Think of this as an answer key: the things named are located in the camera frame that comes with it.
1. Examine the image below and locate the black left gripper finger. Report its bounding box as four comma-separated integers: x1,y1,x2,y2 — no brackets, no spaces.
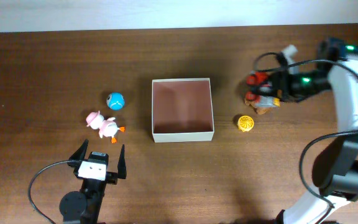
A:
68,139,89,167
117,144,127,179

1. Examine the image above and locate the pink white duck toy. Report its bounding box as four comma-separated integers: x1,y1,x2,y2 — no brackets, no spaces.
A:
86,111,126,144

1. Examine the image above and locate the brown plush toy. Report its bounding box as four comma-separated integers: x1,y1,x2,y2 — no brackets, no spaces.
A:
244,91,280,114

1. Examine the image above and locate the yellow round wheel toy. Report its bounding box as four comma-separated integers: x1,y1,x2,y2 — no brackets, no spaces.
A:
237,115,255,132

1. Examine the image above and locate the blue ball toy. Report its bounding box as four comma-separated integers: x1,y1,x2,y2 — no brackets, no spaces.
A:
106,92,125,110

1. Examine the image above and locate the white box pink inside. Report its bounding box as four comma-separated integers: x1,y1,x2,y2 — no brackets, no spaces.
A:
151,78,214,143

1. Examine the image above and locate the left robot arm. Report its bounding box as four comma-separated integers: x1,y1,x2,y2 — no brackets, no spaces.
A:
59,139,127,224

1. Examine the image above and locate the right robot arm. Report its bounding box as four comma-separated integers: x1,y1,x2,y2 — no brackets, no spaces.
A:
266,38,358,223

